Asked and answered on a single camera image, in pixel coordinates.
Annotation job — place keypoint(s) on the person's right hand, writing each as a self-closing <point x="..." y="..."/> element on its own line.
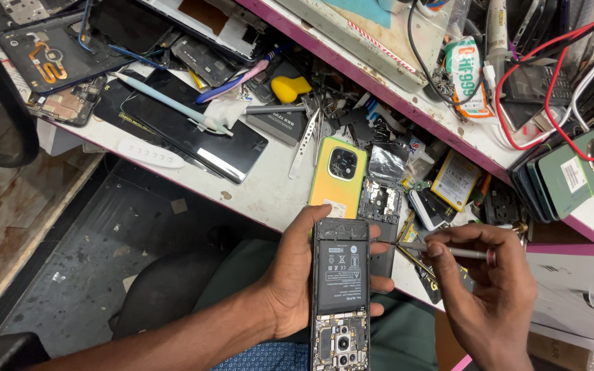
<point x="493" y="293"/>

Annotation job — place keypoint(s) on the person's left hand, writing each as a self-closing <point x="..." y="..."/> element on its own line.
<point x="289" y="278"/>

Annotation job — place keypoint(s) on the silver precision screwdriver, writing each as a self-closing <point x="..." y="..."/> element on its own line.
<point x="464" y="252"/>

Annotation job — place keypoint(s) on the black phone with battery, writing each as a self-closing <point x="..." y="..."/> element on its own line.
<point x="341" y="278"/>

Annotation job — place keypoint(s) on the black yellow packet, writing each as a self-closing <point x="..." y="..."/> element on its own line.
<point x="420" y="273"/>

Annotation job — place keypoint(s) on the white cardboard box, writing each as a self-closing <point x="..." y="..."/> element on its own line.
<point x="575" y="299"/>

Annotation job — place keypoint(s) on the person's blue patterned shirt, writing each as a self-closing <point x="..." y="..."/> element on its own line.
<point x="266" y="358"/>

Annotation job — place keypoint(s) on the brown cardboard carton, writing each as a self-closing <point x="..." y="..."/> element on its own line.
<point x="560" y="353"/>

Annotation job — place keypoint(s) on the person's green trousers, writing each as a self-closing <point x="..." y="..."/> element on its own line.
<point x="405" y="335"/>

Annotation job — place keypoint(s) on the dark translucent phone panel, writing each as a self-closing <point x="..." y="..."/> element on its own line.
<point x="387" y="265"/>

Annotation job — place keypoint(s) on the yellow orange phone back cover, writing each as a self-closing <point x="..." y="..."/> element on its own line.
<point x="335" y="190"/>

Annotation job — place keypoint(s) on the small white phone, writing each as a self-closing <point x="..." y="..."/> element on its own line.
<point x="426" y="208"/>

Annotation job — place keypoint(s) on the black phone inner cover plate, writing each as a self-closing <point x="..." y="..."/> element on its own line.
<point x="380" y="201"/>

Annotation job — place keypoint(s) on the white yellow phone battery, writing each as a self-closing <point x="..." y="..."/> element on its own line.
<point x="456" y="179"/>

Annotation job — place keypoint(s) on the stack of green phones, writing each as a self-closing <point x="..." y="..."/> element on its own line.
<point x="567" y="178"/>

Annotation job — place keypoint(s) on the silver metal tweezers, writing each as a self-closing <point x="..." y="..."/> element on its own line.
<point x="305" y="139"/>

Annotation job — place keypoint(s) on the silver foil shield piece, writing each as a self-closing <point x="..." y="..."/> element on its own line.
<point x="389" y="162"/>

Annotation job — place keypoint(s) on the grey battery box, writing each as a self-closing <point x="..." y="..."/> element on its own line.
<point x="276" y="123"/>

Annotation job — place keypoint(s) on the glossy black phone back panel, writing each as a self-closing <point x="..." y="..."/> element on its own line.
<point x="199" y="139"/>

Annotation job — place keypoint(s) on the heap of small phone parts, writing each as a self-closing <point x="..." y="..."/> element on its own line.
<point x="359" y="116"/>

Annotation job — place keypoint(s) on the white crumpled tissue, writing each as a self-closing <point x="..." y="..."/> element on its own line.
<point x="225" y="111"/>

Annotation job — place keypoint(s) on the white plastic strip with holes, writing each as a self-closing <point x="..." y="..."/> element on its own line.
<point x="150" y="153"/>

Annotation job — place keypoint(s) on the yellow plastic pry tool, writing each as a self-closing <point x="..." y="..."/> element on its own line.
<point x="287" y="87"/>

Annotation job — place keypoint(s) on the pink edged shelf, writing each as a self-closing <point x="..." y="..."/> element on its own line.
<point x="420" y="113"/>

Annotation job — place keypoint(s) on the pink blue toothbrush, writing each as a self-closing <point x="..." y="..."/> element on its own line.
<point x="243" y="80"/>

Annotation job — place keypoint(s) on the black keypad phone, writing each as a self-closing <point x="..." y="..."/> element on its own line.
<point x="534" y="85"/>

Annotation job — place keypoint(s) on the light blue stylus pen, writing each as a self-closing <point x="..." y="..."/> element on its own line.
<point x="168" y="100"/>

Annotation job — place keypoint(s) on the white green orange glue packet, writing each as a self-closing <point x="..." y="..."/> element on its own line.
<point x="464" y="72"/>

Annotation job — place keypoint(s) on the white worn work tray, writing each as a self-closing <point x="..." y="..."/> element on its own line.
<point x="369" y="36"/>

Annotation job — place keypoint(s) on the white framed opened phone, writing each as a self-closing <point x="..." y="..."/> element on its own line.
<point x="225" y="31"/>

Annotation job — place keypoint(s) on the white syringe tube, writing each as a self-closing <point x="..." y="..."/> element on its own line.
<point x="495" y="36"/>

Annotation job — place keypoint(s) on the black back cover orange flex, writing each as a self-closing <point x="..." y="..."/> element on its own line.
<point x="54" y="54"/>

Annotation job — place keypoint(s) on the opened phone frame with boards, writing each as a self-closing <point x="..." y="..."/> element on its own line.
<point x="67" y="103"/>

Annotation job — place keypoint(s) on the black phone screen frame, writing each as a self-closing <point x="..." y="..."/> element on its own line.
<point x="132" y="26"/>

